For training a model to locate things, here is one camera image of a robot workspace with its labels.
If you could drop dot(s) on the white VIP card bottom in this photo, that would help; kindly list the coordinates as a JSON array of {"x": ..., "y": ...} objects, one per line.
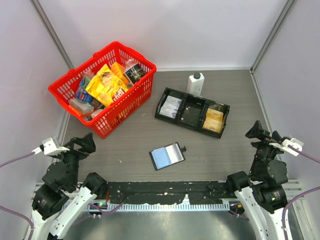
[{"x": 171, "y": 113}]

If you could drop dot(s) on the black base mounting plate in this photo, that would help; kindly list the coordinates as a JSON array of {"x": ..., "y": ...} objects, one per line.
[{"x": 169, "y": 192}]

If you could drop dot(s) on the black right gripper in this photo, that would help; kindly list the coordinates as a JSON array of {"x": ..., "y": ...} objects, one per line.
[{"x": 257, "y": 130}]

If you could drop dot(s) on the white VIP card top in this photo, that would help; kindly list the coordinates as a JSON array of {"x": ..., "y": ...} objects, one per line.
[{"x": 173, "y": 100}]

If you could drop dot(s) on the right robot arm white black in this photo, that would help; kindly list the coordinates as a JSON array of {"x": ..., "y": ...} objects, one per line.
[{"x": 261, "y": 191}]

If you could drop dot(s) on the clear plastic wrapped pack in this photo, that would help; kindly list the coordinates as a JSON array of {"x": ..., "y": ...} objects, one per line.
[{"x": 82, "y": 107}]

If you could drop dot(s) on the yellow snack bag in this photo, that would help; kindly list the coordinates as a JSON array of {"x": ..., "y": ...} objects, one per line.
[{"x": 106, "y": 87}]

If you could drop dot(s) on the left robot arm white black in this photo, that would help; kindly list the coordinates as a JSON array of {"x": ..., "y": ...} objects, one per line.
[{"x": 59, "y": 201}]

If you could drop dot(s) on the gold card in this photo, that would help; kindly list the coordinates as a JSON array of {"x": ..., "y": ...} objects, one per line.
[
  {"x": 214, "y": 114},
  {"x": 212, "y": 125}
]

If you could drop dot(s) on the gold card top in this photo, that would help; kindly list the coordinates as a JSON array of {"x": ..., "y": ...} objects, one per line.
[{"x": 214, "y": 114}]

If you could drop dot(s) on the gold card bottom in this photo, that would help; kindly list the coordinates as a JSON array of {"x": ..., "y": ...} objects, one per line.
[{"x": 212, "y": 125}]

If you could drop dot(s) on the white vip card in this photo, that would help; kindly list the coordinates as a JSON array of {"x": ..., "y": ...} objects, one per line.
[
  {"x": 171, "y": 113},
  {"x": 173, "y": 100},
  {"x": 168, "y": 105}
]

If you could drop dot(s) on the black three-compartment card tray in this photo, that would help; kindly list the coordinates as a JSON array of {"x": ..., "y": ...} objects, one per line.
[{"x": 191, "y": 100}]

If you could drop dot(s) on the white bottle black cap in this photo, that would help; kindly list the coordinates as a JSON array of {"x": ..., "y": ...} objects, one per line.
[{"x": 195, "y": 84}]

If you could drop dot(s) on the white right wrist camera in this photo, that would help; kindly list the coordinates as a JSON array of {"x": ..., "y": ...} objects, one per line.
[{"x": 289, "y": 145}]

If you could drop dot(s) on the black gold patterned box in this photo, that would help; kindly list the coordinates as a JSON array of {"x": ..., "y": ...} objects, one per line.
[{"x": 134, "y": 72}]

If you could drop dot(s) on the black leather card holder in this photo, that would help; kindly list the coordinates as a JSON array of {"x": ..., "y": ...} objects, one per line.
[{"x": 166, "y": 156}]

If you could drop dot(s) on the blue green snack pack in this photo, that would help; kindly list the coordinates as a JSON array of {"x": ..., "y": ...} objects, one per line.
[{"x": 81, "y": 93}]

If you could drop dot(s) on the aluminium frame profile left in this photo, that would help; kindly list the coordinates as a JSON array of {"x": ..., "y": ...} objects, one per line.
[{"x": 51, "y": 31}]

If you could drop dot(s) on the white VIP card middle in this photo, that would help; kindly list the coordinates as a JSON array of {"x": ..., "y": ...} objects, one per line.
[{"x": 168, "y": 105}]

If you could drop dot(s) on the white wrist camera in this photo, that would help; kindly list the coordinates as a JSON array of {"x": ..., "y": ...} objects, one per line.
[
  {"x": 50, "y": 147},
  {"x": 289, "y": 145}
]

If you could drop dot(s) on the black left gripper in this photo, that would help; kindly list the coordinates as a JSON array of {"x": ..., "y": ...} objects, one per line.
[{"x": 87, "y": 142}]

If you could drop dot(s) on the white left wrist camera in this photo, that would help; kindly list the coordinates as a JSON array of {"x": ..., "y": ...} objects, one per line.
[{"x": 50, "y": 147}]

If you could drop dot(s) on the black VIP card upper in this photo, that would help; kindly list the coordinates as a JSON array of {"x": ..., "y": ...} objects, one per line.
[{"x": 191, "y": 115}]

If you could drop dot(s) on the aluminium frame profile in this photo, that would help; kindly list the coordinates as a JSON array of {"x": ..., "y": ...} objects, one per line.
[
  {"x": 287, "y": 8},
  {"x": 51, "y": 31}
]

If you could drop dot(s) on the white slotted cable duct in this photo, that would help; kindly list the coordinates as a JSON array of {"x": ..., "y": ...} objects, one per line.
[{"x": 185, "y": 206}]

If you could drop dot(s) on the aluminium frame profile right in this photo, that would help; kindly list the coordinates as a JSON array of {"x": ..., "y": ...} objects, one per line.
[{"x": 287, "y": 8}]

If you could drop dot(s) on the orange snack box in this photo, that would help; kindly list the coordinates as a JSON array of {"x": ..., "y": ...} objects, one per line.
[{"x": 118, "y": 70}]

